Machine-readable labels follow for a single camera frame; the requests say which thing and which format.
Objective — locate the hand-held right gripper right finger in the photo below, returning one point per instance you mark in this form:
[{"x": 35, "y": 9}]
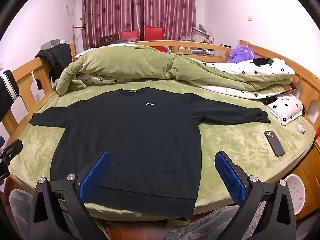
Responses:
[{"x": 228, "y": 177}]

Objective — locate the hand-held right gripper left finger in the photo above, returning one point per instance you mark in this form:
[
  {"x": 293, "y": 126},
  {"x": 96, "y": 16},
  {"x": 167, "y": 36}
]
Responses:
[{"x": 95, "y": 175}]

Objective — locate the black sweatshirt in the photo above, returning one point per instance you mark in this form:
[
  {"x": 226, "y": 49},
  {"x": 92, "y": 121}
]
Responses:
[{"x": 125, "y": 135}]

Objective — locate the green plush bed sheet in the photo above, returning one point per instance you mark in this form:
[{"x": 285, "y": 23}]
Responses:
[{"x": 237, "y": 142}]

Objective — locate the star print fabric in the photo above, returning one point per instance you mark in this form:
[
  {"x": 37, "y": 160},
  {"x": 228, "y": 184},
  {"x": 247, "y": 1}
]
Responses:
[{"x": 258, "y": 213}]

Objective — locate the person's grey pants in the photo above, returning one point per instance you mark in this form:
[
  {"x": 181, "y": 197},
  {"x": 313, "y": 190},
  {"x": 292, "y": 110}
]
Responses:
[{"x": 212, "y": 225}]

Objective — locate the black smartphone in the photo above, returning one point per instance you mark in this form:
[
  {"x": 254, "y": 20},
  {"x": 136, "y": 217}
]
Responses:
[{"x": 274, "y": 143}]

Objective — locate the black white striped garment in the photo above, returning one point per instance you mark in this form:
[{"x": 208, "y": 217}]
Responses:
[{"x": 7, "y": 90}]

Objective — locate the white printed plastic stool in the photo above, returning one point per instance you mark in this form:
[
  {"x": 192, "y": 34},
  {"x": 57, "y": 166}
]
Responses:
[{"x": 296, "y": 192}]

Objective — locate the wooden bedside cabinet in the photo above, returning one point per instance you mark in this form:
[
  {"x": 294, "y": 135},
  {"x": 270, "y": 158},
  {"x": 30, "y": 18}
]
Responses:
[{"x": 311, "y": 180}]

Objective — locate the white floral pillow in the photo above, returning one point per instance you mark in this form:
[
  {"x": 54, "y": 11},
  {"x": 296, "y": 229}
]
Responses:
[{"x": 287, "y": 110}]

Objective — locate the black jacket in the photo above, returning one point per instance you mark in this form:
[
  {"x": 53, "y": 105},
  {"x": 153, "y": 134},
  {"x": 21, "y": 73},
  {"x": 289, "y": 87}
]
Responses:
[{"x": 55, "y": 55}]

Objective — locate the green floral quilt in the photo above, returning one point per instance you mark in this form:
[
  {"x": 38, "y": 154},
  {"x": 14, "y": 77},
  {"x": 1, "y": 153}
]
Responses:
[{"x": 125, "y": 60}]

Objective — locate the grey box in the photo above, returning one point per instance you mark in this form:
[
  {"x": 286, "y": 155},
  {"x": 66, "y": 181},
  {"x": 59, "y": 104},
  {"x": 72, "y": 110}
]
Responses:
[{"x": 50, "y": 43}]

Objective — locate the purple plush toy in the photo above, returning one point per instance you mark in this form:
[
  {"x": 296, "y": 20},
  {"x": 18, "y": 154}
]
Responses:
[{"x": 240, "y": 53}]

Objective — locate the dark wooden chair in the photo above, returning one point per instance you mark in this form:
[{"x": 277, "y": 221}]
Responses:
[{"x": 108, "y": 40}]

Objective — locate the wooden coat rack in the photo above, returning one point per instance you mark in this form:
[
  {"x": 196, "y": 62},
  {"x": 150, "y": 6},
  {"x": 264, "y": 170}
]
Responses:
[{"x": 74, "y": 37}]

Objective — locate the pile of papers and bags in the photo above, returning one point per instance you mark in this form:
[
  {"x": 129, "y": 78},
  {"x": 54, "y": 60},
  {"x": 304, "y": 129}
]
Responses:
[{"x": 197, "y": 37}]

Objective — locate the red chair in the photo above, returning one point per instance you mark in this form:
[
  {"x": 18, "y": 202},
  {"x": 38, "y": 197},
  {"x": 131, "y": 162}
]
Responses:
[
  {"x": 129, "y": 35},
  {"x": 154, "y": 33}
]

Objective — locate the maroon floral curtain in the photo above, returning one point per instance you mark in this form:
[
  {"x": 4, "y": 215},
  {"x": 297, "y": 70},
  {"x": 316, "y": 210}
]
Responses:
[{"x": 140, "y": 10}]

